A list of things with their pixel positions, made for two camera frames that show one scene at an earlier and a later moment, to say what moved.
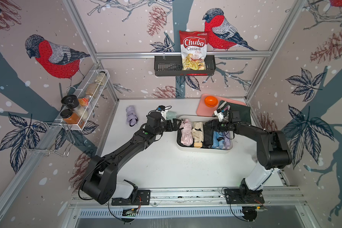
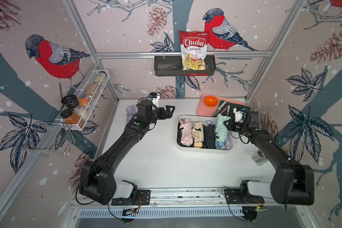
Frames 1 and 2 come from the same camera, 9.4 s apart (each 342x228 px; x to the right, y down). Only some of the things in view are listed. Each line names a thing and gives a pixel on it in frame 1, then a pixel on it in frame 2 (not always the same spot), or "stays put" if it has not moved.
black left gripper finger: [176, 123] -> [169, 112]
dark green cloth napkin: [236, 112] stays put
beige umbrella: [197, 133] stays put
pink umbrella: [186, 132] stays put
